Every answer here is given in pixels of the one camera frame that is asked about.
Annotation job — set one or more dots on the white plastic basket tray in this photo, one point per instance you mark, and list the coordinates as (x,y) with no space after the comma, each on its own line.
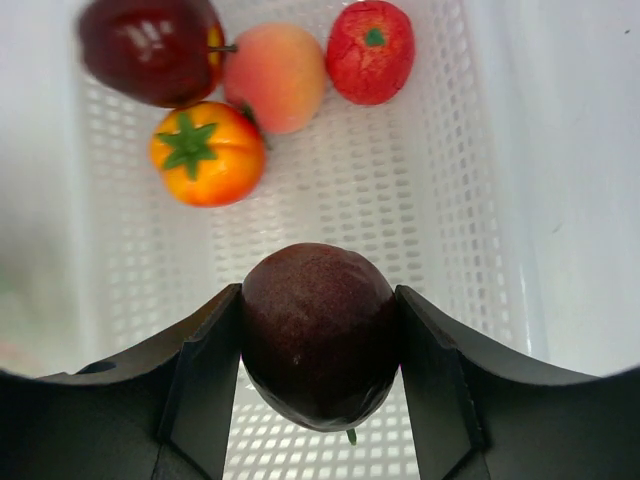
(420,186)

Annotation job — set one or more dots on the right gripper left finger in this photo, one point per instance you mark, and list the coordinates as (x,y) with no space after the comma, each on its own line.
(160,409)

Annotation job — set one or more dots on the dark purple fruit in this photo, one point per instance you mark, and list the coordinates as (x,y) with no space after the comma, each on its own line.
(320,336)

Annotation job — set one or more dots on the peach fruit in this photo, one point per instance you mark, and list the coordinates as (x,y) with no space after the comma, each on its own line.
(278,73)

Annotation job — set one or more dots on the dark red apple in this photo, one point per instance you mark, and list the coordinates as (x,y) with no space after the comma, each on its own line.
(164,53)

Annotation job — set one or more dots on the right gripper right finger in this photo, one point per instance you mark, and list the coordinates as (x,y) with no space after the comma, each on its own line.
(481,410)

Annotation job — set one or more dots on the red tomato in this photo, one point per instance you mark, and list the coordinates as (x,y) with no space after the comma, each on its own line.
(370,52)

